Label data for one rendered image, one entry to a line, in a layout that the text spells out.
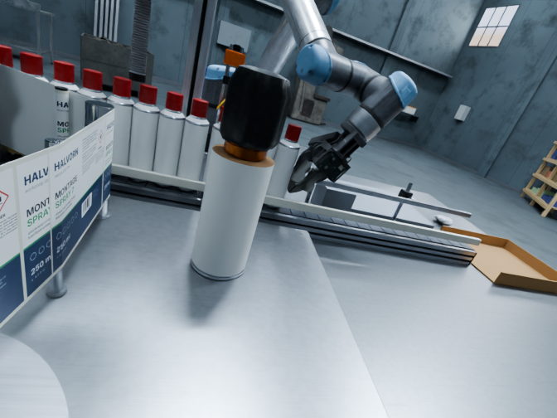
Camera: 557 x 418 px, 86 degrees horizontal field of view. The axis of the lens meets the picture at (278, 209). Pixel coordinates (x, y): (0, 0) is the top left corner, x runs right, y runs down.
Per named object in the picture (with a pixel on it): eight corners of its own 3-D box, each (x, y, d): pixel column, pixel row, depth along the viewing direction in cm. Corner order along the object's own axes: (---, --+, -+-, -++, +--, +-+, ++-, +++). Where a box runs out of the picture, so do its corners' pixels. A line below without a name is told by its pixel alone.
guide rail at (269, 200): (65, 164, 62) (65, 155, 61) (69, 162, 63) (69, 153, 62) (477, 245, 88) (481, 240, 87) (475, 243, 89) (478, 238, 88)
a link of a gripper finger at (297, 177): (283, 191, 71) (312, 163, 68) (279, 182, 76) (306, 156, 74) (292, 199, 72) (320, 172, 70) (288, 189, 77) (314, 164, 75)
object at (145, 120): (124, 180, 66) (131, 83, 58) (131, 172, 71) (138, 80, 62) (149, 184, 67) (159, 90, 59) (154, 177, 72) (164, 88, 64)
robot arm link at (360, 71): (336, 50, 71) (363, 66, 64) (366, 63, 78) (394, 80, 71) (320, 82, 75) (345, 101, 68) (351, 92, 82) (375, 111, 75)
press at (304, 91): (317, 121, 1073) (344, 37, 964) (331, 130, 970) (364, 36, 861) (280, 112, 1019) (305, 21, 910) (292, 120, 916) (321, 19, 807)
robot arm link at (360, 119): (353, 104, 71) (373, 128, 74) (339, 118, 72) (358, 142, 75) (366, 109, 64) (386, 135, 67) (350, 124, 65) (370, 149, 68)
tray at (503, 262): (494, 284, 83) (501, 272, 82) (437, 235, 106) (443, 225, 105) (570, 296, 91) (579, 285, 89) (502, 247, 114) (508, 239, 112)
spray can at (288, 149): (263, 206, 74) (287, 124, 66) (260, 197, 78) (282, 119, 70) (283, 210, 75) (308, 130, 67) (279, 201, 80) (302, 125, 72)
